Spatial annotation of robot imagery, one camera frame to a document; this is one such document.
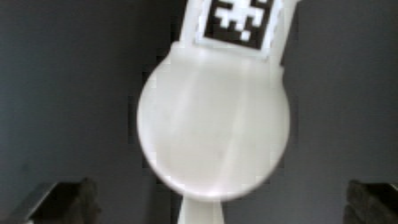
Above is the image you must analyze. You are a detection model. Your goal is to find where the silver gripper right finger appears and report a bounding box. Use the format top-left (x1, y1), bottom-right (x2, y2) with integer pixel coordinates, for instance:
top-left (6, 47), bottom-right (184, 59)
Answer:
top-left (345, 180), bottom-right (398, 224)

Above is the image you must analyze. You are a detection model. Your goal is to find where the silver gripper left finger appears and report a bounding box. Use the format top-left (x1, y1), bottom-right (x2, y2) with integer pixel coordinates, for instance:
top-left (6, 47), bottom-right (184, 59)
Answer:
top-left (6, 177), bottom-right (100, 224)

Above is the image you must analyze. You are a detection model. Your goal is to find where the white lamp bulb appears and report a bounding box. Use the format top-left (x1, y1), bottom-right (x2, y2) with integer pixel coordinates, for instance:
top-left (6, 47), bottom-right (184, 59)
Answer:
top-left (138, 0), bottom-right (301, 224)

